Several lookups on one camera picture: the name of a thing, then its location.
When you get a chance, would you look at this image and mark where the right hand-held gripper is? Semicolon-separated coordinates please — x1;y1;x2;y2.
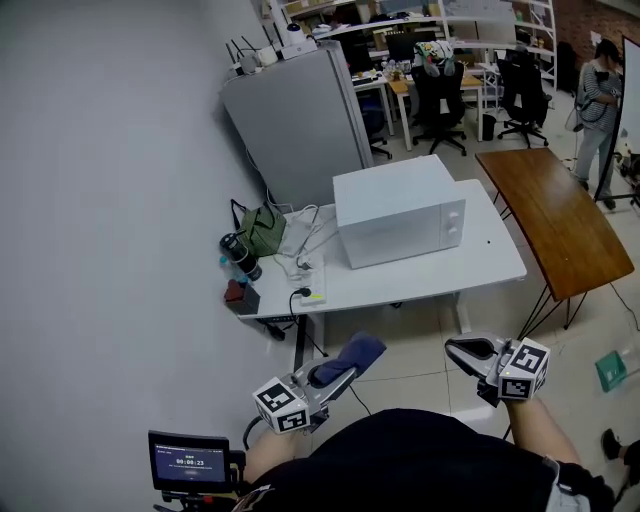
444;331;551;407

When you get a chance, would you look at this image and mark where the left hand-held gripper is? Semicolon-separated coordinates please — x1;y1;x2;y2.
252;358;360;435

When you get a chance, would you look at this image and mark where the blue cleaning cloth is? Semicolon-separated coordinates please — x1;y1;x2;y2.
313;330;389;386

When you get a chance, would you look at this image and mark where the white microwave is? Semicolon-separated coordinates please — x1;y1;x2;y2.
332;153;468;271

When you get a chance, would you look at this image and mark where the person's left forearm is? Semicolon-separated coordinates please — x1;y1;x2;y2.
243;427;314;484

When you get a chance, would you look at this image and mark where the person's right forearm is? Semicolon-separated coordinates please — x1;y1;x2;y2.
502;397;581;466

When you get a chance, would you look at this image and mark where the black power plug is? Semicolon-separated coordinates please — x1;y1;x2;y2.
288;285;314;316

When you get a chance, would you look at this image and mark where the white power strip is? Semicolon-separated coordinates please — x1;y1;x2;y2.
294;252;327;306

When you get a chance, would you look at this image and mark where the black and red box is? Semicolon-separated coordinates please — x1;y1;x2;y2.
223;278;262;316

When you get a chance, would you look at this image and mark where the person's black shirt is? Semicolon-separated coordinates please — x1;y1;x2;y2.
239;408;616;512

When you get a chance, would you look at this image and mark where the green plastic dustpan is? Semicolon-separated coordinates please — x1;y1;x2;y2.
594;349;629;394

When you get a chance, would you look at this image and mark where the black thermos bottle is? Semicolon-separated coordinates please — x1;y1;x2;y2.
218;232;264;283

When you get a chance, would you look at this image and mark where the white flat carton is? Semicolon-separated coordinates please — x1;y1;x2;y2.
279;219;316;256

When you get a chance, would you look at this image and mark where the curved wooden table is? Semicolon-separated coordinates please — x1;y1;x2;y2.
473;147;636;341

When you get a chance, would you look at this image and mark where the person's black shoe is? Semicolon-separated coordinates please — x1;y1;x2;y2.
601;428;640;469

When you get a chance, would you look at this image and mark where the clear water bottle blue cap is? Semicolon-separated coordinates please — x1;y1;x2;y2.
218;254;249;284

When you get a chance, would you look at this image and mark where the green striped bag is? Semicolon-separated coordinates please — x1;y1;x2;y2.
229;198;289;259

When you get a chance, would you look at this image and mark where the small black monitor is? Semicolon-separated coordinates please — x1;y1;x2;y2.
147;429;231;494

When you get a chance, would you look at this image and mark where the black office chair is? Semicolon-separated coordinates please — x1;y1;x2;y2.
359;94;394;161
409;59;469;156
496;47;554;149

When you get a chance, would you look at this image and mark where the wooden top office desk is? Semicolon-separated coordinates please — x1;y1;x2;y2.
387;74;486;151

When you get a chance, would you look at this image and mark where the white office desk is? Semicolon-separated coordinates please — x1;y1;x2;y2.
352;74;396;136

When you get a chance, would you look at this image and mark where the whiteboard on black stand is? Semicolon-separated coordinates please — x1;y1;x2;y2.
592;34;640;209

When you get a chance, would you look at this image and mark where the colourful patterned jacket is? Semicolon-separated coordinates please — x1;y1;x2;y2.
413;39;457;77

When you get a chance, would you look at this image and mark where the black computer monitor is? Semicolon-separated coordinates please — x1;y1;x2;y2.
384;30;444;64

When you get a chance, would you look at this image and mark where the gray router with antennas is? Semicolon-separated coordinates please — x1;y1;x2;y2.
224;34;261;77

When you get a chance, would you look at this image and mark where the white shelving unit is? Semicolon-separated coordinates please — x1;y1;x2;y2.
439;0;559;94

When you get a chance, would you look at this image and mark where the black cable tray with adapter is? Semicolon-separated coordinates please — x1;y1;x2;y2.
254;313;301;342

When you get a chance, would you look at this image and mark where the patterned webbing strap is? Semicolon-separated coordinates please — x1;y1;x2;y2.
238;483;274;512

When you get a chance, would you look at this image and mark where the gray harness strap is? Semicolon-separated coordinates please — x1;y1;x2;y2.
547;457;584;512

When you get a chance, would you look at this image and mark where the white refrigerator cable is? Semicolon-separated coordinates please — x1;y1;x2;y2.
244;146;294;207

